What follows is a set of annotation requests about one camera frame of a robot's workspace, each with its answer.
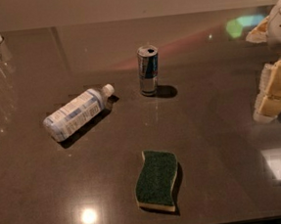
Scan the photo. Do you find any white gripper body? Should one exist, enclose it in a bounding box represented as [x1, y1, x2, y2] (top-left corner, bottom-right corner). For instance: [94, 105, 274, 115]
[266, 0, 281, 50]

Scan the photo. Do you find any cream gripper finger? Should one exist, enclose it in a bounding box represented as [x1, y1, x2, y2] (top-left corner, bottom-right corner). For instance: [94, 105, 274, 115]
[253, 59, 281, 124]
[246, 17, 269, 44]

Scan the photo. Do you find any silver blue redbull can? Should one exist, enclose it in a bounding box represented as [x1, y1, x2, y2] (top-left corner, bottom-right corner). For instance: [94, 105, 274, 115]
[137, 45, 159, 96]

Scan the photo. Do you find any green yellow sponge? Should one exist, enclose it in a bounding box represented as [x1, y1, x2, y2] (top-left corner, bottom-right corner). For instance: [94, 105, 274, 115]
[135, 150, 178, 212]

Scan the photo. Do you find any lying plastic water bottle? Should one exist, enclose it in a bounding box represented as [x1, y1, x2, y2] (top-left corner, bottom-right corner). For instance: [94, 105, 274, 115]
[43, 84, 115, 142]

